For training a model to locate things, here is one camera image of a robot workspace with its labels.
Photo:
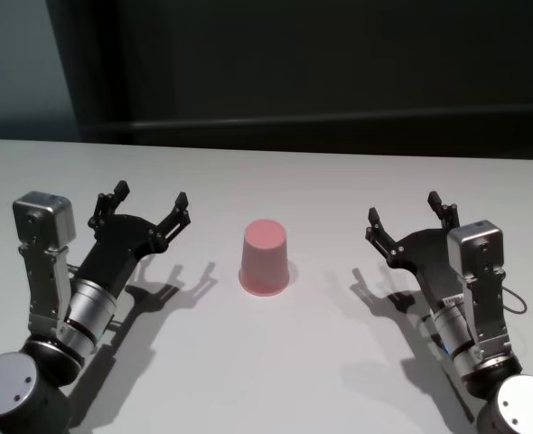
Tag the dark grey backdrop panel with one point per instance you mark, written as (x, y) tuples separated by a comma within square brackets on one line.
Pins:
[(316, 59)]

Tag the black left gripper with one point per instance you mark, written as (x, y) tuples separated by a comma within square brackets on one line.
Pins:
[(113, 253)]

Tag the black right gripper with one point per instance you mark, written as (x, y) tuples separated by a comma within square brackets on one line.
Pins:
[(429, 262)]

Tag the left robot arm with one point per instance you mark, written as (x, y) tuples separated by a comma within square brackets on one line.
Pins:
[(45, 361)]

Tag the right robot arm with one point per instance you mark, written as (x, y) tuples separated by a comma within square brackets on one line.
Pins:
[(488, 375)]

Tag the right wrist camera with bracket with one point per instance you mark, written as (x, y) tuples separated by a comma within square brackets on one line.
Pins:
[(481, 280)]

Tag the pink plastic cup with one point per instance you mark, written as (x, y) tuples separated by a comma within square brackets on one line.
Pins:
[(265, 260)]

